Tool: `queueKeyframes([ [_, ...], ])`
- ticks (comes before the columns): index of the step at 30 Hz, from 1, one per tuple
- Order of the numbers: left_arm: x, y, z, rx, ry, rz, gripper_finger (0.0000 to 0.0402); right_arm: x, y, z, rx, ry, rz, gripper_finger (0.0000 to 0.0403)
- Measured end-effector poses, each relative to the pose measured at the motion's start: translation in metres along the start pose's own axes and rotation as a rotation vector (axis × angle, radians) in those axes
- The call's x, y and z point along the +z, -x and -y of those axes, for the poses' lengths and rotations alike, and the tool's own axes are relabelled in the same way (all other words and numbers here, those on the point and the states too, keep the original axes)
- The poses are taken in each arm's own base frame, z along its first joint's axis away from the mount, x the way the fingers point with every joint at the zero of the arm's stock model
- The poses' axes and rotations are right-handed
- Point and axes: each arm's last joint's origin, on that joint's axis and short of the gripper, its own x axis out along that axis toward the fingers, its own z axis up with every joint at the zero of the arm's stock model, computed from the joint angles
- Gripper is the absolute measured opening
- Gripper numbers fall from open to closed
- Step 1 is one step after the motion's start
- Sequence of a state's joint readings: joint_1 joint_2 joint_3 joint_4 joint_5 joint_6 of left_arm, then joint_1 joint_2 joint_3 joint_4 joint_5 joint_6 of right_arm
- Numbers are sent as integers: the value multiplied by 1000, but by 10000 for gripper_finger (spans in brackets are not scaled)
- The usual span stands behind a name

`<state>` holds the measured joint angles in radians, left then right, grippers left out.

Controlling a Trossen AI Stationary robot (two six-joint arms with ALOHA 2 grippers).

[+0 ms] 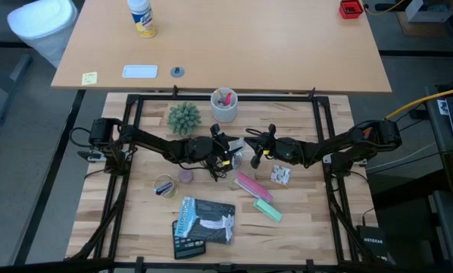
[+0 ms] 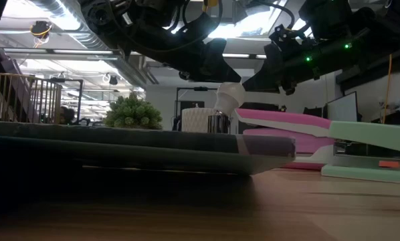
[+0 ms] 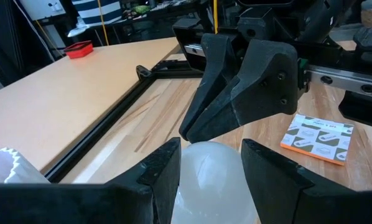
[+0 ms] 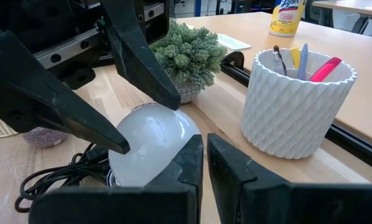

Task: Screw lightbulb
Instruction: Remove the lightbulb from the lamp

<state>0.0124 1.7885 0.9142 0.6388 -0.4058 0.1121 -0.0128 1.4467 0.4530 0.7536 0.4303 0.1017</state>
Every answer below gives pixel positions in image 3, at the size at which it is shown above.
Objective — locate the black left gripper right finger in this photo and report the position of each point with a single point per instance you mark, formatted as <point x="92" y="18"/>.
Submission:
<point x="298" y="199"/>

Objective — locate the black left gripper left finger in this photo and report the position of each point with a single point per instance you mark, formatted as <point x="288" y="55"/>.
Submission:
<point x="80" y="202"/>

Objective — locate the tan desk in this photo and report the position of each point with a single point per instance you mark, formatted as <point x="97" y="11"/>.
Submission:
<point x="49" y="93"/>

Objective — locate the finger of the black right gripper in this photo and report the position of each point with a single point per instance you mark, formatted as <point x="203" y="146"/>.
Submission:
<point x="218" y="62"/>
<point x="263" y="84"/>

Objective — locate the white round lightbulb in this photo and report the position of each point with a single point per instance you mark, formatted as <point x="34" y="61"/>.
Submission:
<point x="211" y="186"/>

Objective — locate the white textured pen cup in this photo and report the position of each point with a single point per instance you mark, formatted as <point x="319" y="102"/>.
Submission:
<point x="18" y="171"/>

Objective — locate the red square box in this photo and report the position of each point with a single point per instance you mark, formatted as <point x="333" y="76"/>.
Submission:
<point x="78" y="49"/>

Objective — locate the person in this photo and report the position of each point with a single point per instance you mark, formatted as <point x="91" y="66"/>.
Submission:
<point x="95" y="12"/>

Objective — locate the patterned sticky note pad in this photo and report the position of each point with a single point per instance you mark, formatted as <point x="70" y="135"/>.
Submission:
<point x="316" y="140"/>

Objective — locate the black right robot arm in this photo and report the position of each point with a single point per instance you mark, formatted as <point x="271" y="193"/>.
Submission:
<point x="319" y="18"/>

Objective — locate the black aluminium table frame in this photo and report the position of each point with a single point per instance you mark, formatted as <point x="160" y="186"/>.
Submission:
<point x="111" y="121"/>

